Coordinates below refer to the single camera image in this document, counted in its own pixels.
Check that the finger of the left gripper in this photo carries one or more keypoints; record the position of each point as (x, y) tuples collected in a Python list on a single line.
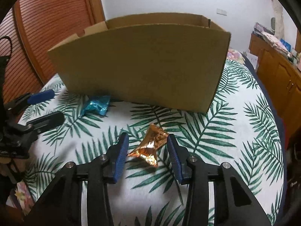
[(47, 122), (41, 97)]

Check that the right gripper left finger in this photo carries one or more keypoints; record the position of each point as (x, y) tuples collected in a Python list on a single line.
[(60, 203)]

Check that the gold foil candy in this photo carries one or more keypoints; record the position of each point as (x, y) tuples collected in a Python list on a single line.
[(154, 139)]

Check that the teal foil candy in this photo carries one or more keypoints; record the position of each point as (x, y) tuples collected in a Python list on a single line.
[(96, 105)]

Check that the palm leaf tablecloth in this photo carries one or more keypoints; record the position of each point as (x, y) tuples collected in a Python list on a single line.
[(239, 128)]

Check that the wooden louvered wardrobe door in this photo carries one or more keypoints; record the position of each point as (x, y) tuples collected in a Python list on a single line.
[(35, 26)]

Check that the wooden desk cabinet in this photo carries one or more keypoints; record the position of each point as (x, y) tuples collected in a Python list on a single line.
[(281, 80)]

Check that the brown cardboard box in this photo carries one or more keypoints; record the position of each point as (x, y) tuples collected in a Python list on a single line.
[(173, 60)]

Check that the floral bed sheet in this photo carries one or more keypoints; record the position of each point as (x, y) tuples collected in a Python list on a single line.
[(235, 55)]

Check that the folded floral cloth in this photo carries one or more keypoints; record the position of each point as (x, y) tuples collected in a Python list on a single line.
[(275, 43)]

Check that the white curtain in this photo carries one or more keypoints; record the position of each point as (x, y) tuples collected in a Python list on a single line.
[(279, 22)]

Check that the small white desk fan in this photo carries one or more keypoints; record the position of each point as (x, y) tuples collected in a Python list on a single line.
[(272, 23)]

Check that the white wall switch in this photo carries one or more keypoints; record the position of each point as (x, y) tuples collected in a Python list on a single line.
[(221, 12)]

